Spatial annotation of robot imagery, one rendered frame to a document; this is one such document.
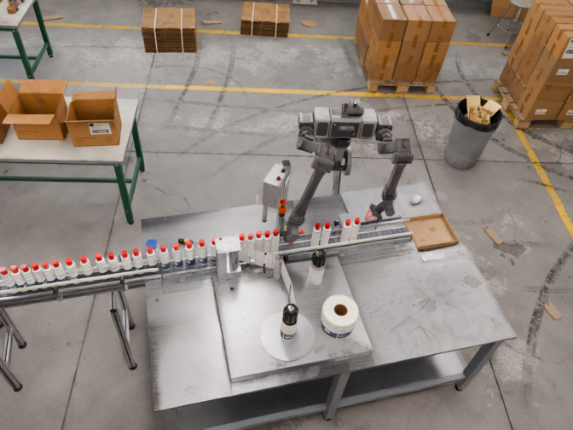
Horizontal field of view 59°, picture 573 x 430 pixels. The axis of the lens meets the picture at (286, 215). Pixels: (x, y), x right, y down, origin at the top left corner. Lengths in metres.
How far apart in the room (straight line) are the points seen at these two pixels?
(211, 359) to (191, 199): 2.18
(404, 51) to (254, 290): 3.85
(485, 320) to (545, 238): 2.04
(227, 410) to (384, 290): 1.25
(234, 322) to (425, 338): 1.12
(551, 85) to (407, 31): 1.61
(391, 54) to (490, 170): 1.70
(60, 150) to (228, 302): 1.93
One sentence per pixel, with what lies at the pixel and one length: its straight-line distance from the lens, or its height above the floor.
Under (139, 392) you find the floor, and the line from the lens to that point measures 3.81.
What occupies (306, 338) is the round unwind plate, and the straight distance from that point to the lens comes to 2.93.
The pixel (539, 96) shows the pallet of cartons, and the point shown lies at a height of 0.45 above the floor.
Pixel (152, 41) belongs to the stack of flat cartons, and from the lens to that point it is 6.75.
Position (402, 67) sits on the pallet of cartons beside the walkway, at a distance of 6.27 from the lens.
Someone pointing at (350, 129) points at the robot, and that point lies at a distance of 3.24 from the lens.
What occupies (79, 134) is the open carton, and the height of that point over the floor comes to 0.90.
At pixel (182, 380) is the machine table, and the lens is 2.89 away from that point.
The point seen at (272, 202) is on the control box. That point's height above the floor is 1.33.
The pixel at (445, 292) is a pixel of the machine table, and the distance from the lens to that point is 3.38.
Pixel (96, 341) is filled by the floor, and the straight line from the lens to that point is 4.05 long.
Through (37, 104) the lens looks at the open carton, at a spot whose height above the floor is 0.92.
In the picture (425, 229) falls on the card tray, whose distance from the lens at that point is 3.67.
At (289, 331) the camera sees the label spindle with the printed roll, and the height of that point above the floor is 1.01.
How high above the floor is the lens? 3.45
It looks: 48 degrees down
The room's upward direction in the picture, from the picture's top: 6 degrees clockwise
